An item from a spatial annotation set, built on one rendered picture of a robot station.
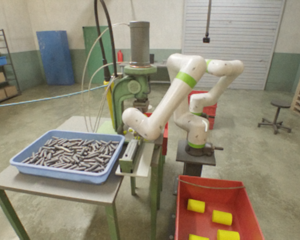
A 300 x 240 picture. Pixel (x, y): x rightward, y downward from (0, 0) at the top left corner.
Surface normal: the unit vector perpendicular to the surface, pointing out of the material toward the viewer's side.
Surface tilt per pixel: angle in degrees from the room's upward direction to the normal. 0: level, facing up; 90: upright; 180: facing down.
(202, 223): 0
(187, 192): 90
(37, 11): 90
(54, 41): 90
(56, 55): 90
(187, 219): 0
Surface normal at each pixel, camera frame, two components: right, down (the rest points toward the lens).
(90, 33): -0.14, 0.42
